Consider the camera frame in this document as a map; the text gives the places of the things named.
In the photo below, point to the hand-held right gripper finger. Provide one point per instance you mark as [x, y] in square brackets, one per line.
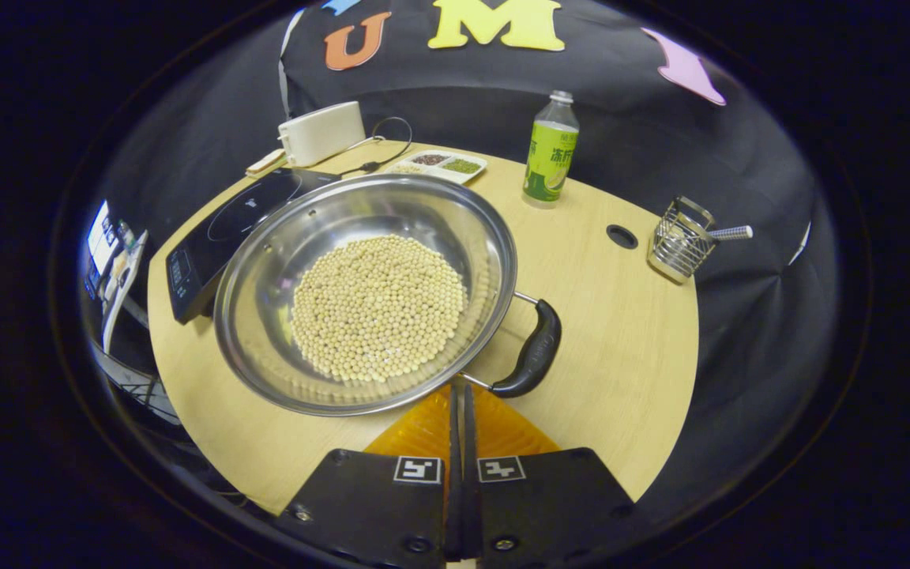
[453, 490]
[470, 490]

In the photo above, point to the stainless steel pot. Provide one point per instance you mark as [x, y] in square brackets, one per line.
[392, 205]

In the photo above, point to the black induction cooktop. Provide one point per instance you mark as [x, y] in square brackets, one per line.
[218, 253]

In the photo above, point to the pile of soybeans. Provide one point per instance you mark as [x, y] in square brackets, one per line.
[380, 308]

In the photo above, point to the black table grommet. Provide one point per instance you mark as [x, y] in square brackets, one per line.
[622, 236]

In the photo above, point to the white divided bean dish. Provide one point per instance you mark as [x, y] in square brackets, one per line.
[439, 164]

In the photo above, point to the green label drink bottle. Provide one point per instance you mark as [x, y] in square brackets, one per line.
[550, 158]

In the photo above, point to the white toaster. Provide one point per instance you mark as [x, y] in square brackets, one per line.
[321, 133]

